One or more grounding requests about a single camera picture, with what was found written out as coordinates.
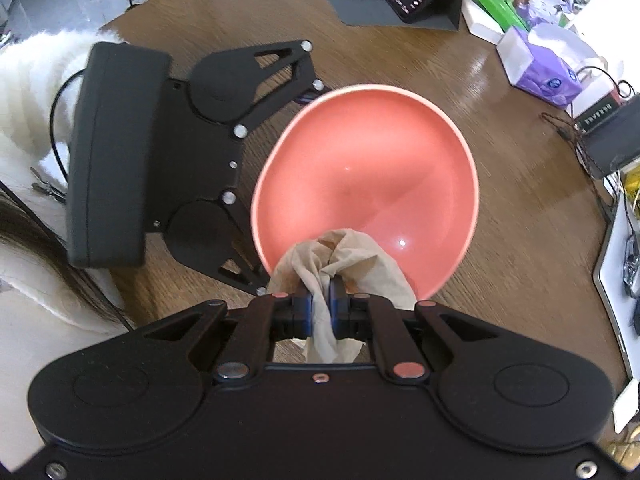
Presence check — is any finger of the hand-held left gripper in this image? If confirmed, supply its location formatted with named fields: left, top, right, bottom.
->
left=232, top=39, right=332, bottom=140
left=215, top=190, right=273, bottom=297

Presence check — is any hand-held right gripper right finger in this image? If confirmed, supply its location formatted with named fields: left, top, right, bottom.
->
left=327, top=279, right=498, bottom=383

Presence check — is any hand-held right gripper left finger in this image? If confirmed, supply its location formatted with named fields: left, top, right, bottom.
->
left=142, top=291, right=315, bottom=383

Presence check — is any beige cloth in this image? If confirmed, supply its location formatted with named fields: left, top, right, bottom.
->
left=267, top=228, right=418, bottom=366

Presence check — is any pink footed bowl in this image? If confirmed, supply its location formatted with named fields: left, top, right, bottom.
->
left=250, top=85, right=481, bottom=306

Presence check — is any person's left forearm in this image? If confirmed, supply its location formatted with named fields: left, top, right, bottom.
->
left=0, top=30, right=125, bottom=191

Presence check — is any small metal clip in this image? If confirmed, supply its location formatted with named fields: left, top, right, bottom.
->
left=30, top=166, right=67, bottom=202

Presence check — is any flat white box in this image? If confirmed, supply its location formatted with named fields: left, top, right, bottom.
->
left=462, top=0, right=506, bottom=43

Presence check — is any person's torso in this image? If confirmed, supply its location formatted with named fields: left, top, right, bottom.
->
left=0, top=195, right=136, bottom=461

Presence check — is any green tube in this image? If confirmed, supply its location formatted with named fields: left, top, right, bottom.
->
left=472, top=0, right=531, bottom=31

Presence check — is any purple tissue box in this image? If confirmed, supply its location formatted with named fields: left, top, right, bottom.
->
left=496, top=22, right=596, bottom=107

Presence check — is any silver laptop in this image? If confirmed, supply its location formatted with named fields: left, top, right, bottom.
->
left=592, top=192, right=640, bottom=376

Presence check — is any grey computer mouse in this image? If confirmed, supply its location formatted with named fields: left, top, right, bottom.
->
left=622, top=240, right=640, bottom=301

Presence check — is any yellow and black package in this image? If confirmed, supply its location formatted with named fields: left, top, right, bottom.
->
left=617, top=165, right=640, bottom=221

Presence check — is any white and black carton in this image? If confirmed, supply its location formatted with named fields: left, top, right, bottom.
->
left=570, top=67, right=636, bottom=133

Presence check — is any dark cylindrical speaker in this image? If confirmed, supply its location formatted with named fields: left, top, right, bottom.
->
left=580, top=105, right=640, bottom=178

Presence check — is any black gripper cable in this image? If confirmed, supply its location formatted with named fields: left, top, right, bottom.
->
left=49, top=67, right=87, bottom=183

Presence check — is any black braided cable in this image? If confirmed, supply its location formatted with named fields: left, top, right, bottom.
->
left=542, top=112, right=616, bottom=221

